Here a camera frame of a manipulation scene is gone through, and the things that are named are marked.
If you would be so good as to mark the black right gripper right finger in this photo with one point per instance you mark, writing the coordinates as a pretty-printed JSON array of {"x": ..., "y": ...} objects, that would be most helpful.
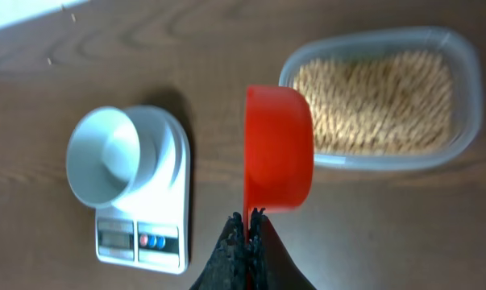
[{"x": 271, "y": 266}]

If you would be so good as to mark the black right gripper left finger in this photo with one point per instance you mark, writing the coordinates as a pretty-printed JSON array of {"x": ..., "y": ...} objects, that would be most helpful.
[{"x": 226, "y": 268}]

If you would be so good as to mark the red plastic measuring scoop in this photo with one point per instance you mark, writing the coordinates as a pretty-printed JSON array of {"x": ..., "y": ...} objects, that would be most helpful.
[{"x": 278, "y": 162}]

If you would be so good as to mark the white digital kitchen scale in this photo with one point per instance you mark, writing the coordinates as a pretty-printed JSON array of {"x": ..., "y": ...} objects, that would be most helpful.
[{"x": 148, "y": 229}]

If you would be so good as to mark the grey plastic bowl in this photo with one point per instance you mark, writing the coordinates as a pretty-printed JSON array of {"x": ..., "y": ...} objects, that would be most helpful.
[{"x": 107, "y": 158}]

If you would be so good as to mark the pile of soybeans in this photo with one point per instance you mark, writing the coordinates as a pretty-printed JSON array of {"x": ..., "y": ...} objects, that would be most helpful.
[{"x": 394, "y": 105}]

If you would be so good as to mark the clear plastic container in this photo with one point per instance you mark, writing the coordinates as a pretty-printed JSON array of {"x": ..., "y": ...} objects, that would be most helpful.
[{"x": 457, "y": 52}]

